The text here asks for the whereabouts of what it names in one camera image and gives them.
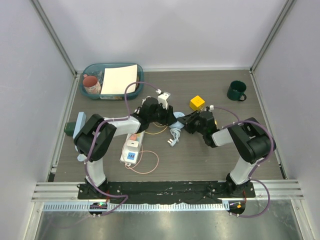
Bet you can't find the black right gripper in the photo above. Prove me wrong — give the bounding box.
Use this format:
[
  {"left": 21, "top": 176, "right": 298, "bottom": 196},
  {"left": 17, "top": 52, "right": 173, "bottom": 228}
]
[{"left": 177, "top": 110, "right": 207, "bottom": 136}]

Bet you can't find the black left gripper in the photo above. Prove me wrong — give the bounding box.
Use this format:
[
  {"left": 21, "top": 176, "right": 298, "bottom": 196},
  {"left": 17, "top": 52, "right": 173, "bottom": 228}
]
[{"left": 148, "top": 102, "right": 177, "bottom": 127}]

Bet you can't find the light blue round socket base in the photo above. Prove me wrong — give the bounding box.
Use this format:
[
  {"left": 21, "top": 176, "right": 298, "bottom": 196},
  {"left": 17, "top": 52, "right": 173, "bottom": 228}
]
[{"left": 173, "top": 111, "right": 186, "bottom": 128}]

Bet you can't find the yellow cube socket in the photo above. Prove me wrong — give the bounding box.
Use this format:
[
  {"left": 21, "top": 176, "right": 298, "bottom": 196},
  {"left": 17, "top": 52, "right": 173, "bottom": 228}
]
[{"left": 189, "top": 95, "right": 206, "bottom": 111}]

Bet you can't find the pink plug adapter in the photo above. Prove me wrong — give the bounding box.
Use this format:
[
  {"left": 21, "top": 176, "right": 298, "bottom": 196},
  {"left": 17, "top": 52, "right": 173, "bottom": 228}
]
[{"left": 129, "top": 134, "right": 138, "bottom": 141}]

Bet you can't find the white power strip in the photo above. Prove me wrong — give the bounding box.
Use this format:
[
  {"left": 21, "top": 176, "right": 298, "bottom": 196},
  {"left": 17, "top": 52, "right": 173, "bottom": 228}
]
[{"left": 120, "top": 131, "right": 145, "bottom": 165}]

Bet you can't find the white charger block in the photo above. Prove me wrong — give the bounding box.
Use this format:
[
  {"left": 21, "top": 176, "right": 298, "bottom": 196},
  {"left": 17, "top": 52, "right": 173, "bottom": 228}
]
[{"left": 126, "top": 139, "right": 140, "bottom": 152}]

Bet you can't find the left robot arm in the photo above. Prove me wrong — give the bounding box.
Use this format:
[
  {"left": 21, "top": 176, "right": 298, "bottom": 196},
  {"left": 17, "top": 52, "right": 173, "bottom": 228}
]
[{"left": 73, "top": 92, "right": 177, "bottom": 200}]

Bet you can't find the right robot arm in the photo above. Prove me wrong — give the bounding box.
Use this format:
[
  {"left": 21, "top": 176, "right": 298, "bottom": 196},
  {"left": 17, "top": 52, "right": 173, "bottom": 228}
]
[{"left": 177, "top": 110, "right": 276, "bottom": 198}]

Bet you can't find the teal plastic basin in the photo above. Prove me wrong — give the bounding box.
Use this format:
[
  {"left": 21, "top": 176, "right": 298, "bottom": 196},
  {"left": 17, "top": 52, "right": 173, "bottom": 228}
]
[{"left": 79, "top": 62, "right": 145, "bottom": 101}]

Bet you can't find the white paper sheet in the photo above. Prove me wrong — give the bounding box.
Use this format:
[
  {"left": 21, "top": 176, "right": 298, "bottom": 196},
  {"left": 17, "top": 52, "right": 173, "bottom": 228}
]
[{"left": 100, "top": 64, "right": 138, "bottom": 95}]

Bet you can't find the dark green mug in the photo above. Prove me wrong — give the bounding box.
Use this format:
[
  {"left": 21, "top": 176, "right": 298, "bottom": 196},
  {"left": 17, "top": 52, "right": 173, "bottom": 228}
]
[{"left": 227, "top": 80, "right": 247, "bottom": 102}]

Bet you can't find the red patterned cup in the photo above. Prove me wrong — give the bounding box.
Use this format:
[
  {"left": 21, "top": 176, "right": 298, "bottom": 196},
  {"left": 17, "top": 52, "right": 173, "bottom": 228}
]
[{"left": 82, "top": 74, "right": 101, "bottom": 95}]

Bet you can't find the light blue power strip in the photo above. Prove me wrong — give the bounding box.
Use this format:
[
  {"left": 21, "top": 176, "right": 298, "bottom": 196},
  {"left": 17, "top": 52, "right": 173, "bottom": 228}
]
[{"left": 72, "top": 112, "right": 87, "bottom": 139}]

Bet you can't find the dark green box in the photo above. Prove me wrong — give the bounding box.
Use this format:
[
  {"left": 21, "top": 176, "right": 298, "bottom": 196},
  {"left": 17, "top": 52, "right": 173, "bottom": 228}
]
[{"left": 63, "top": 122, "right": 76, "bottom": 137}]

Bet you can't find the yellow thin cable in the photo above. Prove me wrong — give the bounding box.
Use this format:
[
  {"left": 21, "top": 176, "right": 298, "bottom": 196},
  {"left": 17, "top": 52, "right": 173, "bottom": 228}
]
[{"left": 144, "top": 122, "right": 169, "bottom": 136}]

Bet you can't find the light blue coiled cable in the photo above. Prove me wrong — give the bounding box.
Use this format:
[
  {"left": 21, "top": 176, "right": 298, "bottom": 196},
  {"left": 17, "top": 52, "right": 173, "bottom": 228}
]
[{"left": 165, "top": 127, "right": 185, "bottom": 147}]

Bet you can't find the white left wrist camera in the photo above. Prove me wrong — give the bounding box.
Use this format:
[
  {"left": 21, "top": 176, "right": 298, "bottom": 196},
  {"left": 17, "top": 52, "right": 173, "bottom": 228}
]
[{"left": 155, "top": 89, "right": 171, "bottom": 110}]

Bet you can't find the pink thin cable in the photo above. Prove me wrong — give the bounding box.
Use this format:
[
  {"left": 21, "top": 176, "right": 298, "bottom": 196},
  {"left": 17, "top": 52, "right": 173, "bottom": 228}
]
[{"left": 124, "top": 144, "right": 160, "bottom": 174}]

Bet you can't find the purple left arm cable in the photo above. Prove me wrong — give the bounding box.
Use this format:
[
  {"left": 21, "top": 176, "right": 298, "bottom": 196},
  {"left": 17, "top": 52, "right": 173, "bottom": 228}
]
[{"left": 83, "top": 81, "right": 163, "bottom": 217}]

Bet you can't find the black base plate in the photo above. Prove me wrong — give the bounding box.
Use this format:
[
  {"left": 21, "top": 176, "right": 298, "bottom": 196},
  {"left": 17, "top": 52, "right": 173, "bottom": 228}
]
[{"left": 77, "top": 180, "right": 256, "bottom": 205}]

